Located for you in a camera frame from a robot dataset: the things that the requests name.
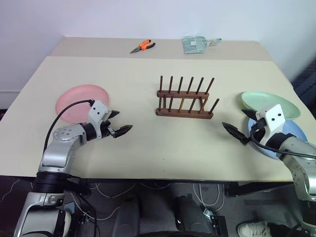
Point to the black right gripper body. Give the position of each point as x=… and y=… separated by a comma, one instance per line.
x=256, y=129

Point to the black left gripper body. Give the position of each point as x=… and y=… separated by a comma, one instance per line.
x=106, y=129

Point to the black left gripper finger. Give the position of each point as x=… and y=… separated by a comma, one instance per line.
x=123, y=130
x=114, y=114

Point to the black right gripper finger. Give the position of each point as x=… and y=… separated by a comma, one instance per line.
x=234, y=132
x=249, y=113

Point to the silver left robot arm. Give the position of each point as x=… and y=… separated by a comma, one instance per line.
x=59, y=148

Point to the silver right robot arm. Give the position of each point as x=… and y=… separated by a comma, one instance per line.
x=296, y=158

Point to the wooden dish rack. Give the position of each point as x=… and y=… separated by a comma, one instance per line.
x=184, y=112

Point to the green plate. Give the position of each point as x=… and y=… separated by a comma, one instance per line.
x=271, y=101

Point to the pink plate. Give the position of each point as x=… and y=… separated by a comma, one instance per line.
x=79, y=101

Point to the blue plate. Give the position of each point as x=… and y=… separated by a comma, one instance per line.
x=295, y=132

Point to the dark rounded robot foot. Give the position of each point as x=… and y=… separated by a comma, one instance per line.
x=128, y=217
x=192, y=214

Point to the white shoe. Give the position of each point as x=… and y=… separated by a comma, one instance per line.
x=254, y=228

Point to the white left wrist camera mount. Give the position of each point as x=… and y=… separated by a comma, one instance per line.
x=97, y=111

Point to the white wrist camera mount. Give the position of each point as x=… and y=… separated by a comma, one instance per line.
x=272, y=118
x=97, y=111

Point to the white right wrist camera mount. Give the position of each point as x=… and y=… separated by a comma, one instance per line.
x=272, y=118

